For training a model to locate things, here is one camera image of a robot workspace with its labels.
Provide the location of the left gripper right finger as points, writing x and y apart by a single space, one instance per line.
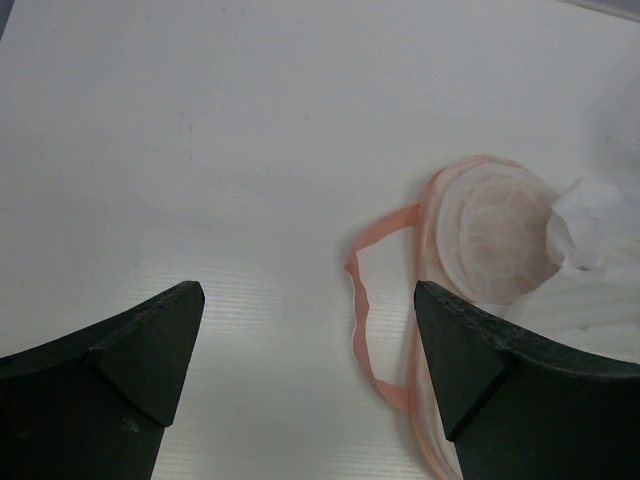
517 405

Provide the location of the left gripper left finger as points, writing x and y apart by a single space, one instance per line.
95 404

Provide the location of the white bra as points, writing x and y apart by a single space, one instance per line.
592 302

